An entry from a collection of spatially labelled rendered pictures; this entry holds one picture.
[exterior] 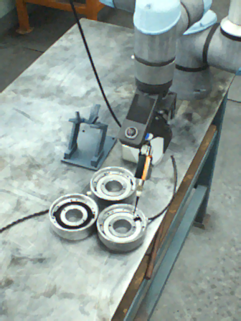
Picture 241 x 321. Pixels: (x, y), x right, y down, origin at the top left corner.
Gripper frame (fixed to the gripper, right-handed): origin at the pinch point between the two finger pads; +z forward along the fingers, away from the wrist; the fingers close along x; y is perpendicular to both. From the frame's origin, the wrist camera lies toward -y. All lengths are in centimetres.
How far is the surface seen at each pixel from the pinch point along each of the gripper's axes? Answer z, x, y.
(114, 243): 10.0, 1.0, -15.1
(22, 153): 13.3, 34.1, 4.8
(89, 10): 66, 97, 181
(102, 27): 13, 41, 73
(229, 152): 93, -7, 116
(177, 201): 38.3, -2.5, 25.8
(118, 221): 11.0, 2.7, -8.4
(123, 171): 10.1, 7.0, 5.1
